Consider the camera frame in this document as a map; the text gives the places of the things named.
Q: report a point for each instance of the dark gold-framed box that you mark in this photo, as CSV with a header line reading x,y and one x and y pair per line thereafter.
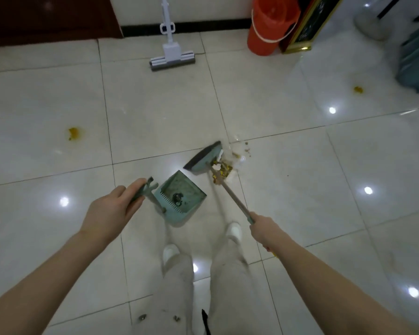
x,y
309,27

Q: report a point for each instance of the person's right hand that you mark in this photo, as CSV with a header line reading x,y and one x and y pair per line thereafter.
x,y
269,233

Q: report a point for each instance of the black debris clump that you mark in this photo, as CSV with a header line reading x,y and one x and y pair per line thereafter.
x,y
177,198

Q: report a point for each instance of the person's left hand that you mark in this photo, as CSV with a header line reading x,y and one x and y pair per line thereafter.
x,y
104,214

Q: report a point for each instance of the orange plastic bucket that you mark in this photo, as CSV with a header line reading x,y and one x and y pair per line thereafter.
x,y
270,27

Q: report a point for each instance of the white sponge mop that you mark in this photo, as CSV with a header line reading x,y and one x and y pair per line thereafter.
x,y
171,52

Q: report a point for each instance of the person's right forearm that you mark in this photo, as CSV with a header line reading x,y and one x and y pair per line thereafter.
x,y
335,296

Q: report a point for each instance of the person's left thumb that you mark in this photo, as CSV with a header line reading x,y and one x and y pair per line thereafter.
x,y
137,206

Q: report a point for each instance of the white shoe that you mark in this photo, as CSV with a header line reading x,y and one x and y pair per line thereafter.
x,y
234,233
170,253

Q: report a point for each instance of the yellow floor stain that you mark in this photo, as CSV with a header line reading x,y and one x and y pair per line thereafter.
x,y
358,89
74,133

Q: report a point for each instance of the teal broom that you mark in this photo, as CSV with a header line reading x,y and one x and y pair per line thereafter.
x,y
204,158

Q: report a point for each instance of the black baseboard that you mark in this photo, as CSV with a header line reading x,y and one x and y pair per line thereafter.
x,y
195,27

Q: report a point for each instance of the dark brown door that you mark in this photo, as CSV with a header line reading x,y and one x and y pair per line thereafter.
x,y
49,17

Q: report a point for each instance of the light grey trousers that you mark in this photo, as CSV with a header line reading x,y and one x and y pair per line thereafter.
x,y
227,286

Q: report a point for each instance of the person's right thumb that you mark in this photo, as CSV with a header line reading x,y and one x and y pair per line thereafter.
x,y
255,219

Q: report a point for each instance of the pile of food debris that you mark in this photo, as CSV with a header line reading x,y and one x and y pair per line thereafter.
x,y
225,169

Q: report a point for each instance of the grey round stand base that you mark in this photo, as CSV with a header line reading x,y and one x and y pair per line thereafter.
x,y
372,20

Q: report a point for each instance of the teal dustpan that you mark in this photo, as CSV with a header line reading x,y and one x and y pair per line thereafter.
x,y
181,198

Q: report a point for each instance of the teal cabinet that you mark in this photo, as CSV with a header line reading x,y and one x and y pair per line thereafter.
x,y
417,62

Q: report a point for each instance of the white left shoe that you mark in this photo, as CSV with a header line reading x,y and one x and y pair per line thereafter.
x,y
170,253

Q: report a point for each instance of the person's left forearm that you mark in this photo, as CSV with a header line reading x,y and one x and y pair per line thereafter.
x,y
38,286

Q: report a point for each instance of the white right shoe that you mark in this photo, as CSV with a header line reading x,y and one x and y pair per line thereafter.
x,y
234,233

